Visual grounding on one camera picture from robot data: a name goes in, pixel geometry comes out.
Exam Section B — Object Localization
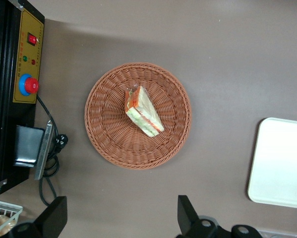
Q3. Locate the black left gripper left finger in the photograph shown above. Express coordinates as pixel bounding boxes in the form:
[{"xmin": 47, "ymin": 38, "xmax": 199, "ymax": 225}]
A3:
[{"xmin": 8, "ymin": 195, "xmax": 68, "ymax": 238}]

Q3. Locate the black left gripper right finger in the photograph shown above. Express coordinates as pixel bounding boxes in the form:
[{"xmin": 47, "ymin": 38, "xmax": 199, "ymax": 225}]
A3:
[{"xmin": 176, "ymin": 195, "xmax": 263, "ymax": 238}]

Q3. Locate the plastic-wrapped triangle sandwich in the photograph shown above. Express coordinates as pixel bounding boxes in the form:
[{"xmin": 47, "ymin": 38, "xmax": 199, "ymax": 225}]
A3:
[{"xmin": 124, "ymin": 85, "xmax": 165, "ymax": 138}]

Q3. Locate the round brown wicker basket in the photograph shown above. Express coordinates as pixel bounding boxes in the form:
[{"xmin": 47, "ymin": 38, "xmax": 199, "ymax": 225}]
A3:
[{"xmin": 84, "ymin": 62, "xmax": 192, "ymax": 171}]

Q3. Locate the white rectangular plastic tray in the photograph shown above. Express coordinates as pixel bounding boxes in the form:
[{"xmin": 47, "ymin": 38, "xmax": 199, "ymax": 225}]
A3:
[{"xmin": 247, "ymin": 117, "xmax": 297, "ymax": 210}]

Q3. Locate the wrapped bread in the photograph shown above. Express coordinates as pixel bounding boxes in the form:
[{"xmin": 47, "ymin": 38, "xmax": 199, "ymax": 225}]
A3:
[{"xmin": 0, "ymin": 215, "xmax": 18, "ymax": 236}]

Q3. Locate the black power plug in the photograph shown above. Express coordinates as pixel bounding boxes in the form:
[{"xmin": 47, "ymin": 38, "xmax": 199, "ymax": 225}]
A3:
[{"xmin": 54, "ymin": 134, "xmax": 69, "ymax": 153}]

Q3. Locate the black rectangular block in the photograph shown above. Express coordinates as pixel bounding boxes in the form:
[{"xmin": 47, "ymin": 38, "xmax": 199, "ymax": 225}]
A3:
[{"xmin": 13, "ymin": 124, "xmax": 44, "ymax": 168}]

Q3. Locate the clear plastic object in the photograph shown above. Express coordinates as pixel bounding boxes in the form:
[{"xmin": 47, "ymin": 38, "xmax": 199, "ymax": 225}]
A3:
[{"xmin": 257, "ymin": 229, "xmax": 297, "ymax": 238}]

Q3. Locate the black control box yellow panel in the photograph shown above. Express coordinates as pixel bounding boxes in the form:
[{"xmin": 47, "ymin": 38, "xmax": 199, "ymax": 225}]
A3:
[{"xmin": 0, "ymin": 0, "xmax": 46, "ymax": 195}]

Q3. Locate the red emergency stop button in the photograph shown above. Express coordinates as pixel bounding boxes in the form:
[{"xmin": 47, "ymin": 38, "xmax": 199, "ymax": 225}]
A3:
[{"xmin": 18, "ymin": 73, "xmax": 40, "ymax": 97}]

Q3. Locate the black power cable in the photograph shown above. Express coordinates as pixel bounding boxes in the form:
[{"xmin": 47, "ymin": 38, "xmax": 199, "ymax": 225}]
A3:
[{"xmin": 36, "ymin": 95, "xmax": 60, "ymax": 206}]

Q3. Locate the white wire basket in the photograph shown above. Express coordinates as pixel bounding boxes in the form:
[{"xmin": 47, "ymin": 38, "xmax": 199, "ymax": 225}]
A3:
[{"xmin": 0, "ymin": 198, "xmax": 24, "ymax": 236}]

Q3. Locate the grey metal bracket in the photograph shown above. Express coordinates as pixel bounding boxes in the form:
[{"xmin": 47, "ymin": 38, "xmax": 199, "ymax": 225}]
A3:
[{"xmin": 34, "ymin": 119, "xmax": 55, "ymax": 180}]

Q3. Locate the red rocker power switch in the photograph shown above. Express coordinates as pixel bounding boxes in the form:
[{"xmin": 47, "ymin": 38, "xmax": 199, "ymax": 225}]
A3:
[{"xmin": 27, "ymin": 32, "xmax": 38, "ymax": 47}]

